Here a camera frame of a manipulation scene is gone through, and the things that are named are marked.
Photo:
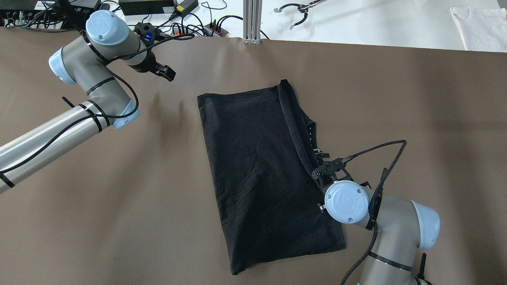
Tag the metal reacher grabber tool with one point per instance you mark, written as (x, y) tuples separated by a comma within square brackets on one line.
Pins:
[(303, 9)]

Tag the black t-shirt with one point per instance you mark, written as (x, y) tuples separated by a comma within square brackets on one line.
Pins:
[(262, 150)]

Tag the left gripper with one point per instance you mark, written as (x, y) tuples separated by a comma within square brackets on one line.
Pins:
[(149, 63)]

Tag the red black power strip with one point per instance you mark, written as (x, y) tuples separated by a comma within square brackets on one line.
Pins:
[(213, 30)]

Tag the white folded cloth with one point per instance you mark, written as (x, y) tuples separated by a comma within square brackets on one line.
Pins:
[(481, 29)]

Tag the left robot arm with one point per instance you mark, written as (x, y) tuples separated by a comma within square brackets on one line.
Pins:
[(84, 61)]

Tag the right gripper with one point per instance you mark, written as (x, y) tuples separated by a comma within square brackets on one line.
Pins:
[(317, 174)]

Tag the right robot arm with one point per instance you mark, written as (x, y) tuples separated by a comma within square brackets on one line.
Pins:
[(399, 227)]

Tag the aluminium frame post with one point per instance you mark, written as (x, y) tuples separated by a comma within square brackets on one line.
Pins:
[(251, 21)]

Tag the black power adapter brick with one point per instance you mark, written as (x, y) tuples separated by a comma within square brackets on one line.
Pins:
[(144, 7)]

